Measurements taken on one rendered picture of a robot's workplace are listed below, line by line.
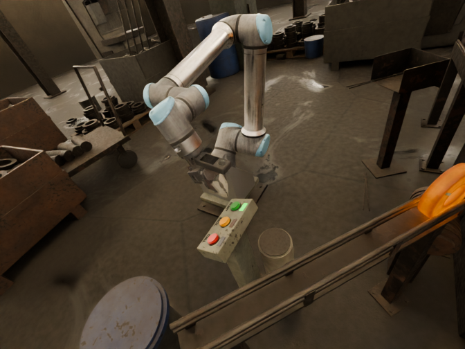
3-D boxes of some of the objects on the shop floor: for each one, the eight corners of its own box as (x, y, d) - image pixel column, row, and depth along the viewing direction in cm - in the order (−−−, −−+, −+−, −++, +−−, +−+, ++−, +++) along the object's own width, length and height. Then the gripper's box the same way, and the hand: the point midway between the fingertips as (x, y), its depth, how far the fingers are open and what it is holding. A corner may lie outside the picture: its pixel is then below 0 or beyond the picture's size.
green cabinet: (225, 71, 417) (199, -36, 321) (243, 57, 456) (224, -42, 361) (248, 70, 392) (226, -47, 296) (264, 56, 432) (250, -51, 336)
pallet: (141, 104, 386) (127, 79, 358) (170, 108, 341) (158, 79, 312) (76, 143, 324) (53, 116, 296) (102, 154, 278) (77, 123, 250)
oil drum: (247, 65, 413) (236, 6, 356) (230, 78, 380) (216, 16, 322) (221, 67, 444) (207, 13, 387) (204, 79, 410) (186, 22, 353)
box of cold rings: (412, 43, 310) (432, -32, 259) (416, 65, 260) (441, -23, 209) (332, 52, 359) (335, -11, 308) (322, 72, 309) (324, 2, 258)
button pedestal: (277, 276, 120) (259, 200, 80) (257, 322, 106) (225, 257, 67) (250, 264, 128) (223, 190, 89) (230, 305, 114) (186, 239, 75)
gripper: (190, 145, 79) (221, 188, 88) (174, 160, 74) (209, 205, 83) (205, 140, 73) (237, 188, 82) (189, 157, 68) (224, 206, 77)
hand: (226, 194), depth 80 cm, fingers closed
